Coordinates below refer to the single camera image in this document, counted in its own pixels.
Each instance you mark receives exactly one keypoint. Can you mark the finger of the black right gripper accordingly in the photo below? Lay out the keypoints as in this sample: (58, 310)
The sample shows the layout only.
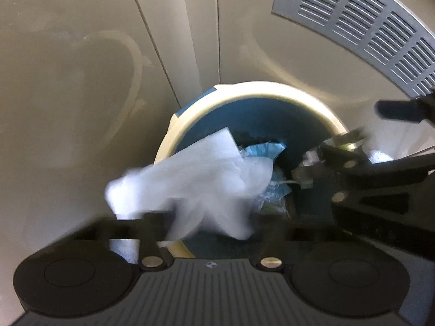
(341, 152)
(414, 110)

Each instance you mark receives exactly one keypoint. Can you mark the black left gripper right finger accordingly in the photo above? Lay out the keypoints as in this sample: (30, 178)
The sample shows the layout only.
(333, 271)

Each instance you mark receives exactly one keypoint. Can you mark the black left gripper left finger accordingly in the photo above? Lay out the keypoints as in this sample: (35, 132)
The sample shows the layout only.
(94, 267)

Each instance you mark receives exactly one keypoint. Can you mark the white paper napkin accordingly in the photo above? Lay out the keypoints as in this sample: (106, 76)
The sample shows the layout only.
(209, 185)

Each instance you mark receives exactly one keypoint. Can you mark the clear plastic wrap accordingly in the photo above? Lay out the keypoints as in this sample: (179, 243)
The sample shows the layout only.
(272, 200)

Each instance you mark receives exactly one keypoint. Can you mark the cream blue-lined trash bin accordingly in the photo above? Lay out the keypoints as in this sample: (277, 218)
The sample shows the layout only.
(258, 112)

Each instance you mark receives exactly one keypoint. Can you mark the grey cabinet vent grille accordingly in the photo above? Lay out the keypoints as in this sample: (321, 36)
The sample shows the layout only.
(384, 33)

